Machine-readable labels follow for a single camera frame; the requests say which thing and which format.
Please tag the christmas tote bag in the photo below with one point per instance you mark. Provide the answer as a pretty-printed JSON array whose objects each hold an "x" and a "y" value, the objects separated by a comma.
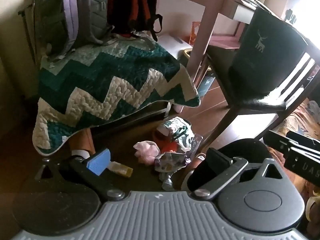
[{"x": 179, "y": 130}]

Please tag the dark wooden chair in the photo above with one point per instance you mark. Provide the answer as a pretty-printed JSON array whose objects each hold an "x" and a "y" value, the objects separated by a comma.
[{"x": 282, "y": 101}]

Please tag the purple grey backpack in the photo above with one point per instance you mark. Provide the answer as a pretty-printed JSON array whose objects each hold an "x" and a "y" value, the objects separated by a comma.
[{"x": 61, "y": 25}]

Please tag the pink study desk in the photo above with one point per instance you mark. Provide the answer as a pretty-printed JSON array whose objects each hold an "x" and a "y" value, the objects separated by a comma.
[{"x": 177, "y": 13}]

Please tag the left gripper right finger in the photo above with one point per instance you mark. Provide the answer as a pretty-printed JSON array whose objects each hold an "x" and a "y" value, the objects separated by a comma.
[{"x": 224, "y": 169}]

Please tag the green white zigzag quilt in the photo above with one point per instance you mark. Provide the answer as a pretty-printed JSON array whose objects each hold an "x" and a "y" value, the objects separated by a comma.
[{"x": 97, "y": 85}]

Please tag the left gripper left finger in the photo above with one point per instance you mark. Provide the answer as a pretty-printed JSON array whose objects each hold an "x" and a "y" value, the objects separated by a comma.
[{"x": 88, "y": 173}]

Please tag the clear plastic tray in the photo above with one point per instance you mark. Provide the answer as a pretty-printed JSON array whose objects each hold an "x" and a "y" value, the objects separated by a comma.
[{"x": 195, "y": 145}]

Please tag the red plastic bag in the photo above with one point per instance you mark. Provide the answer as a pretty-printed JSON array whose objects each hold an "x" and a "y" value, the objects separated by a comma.
[{"x": 164, "y": 143}]

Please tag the pink mesh puff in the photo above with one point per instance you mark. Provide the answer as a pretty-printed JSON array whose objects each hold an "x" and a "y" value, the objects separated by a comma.
[{"x": 146, "y": 152}]

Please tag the black red backpack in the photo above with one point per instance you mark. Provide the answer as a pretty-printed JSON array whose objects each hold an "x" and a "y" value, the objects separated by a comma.
[{"x": 130, "y": 16}]

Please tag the dark green trash bin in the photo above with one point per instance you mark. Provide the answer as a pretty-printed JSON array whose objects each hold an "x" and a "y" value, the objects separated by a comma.
[{"x": 269, "y": 52}]

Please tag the patterned wrapper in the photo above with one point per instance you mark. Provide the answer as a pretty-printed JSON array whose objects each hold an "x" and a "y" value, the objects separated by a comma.
[{"x": 168, "y": 163}]

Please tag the white box under desk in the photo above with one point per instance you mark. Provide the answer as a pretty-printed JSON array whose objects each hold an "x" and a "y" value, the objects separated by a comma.
[{"x": 175, "y": 46}]

